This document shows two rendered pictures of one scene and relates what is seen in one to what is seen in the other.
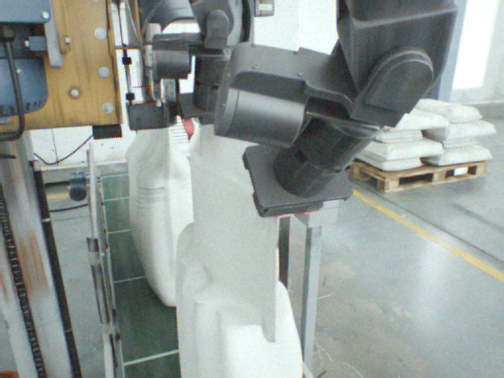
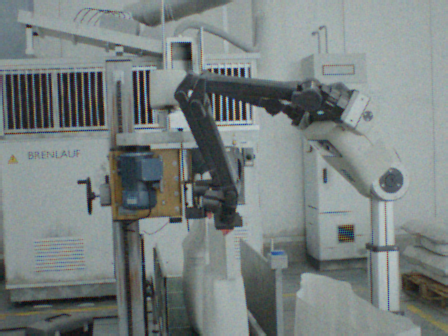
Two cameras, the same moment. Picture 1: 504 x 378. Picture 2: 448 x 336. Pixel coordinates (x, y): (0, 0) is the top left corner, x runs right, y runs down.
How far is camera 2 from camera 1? 2.27 m
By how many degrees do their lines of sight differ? 22
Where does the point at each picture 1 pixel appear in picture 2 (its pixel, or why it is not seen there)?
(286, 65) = (214, 194)
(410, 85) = (231, 197)
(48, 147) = (108, 259)
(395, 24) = (226, 187)
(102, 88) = (175, 200)
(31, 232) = (136, 268)
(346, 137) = (227, 207)
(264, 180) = (217, 220)
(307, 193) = (226, 223)
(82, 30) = (168, 177)
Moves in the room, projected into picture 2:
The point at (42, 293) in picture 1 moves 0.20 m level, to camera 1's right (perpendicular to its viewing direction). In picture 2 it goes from (137, 303) to (178, 303)
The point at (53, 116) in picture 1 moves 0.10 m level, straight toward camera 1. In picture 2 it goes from (154, 212) to (156, 214)
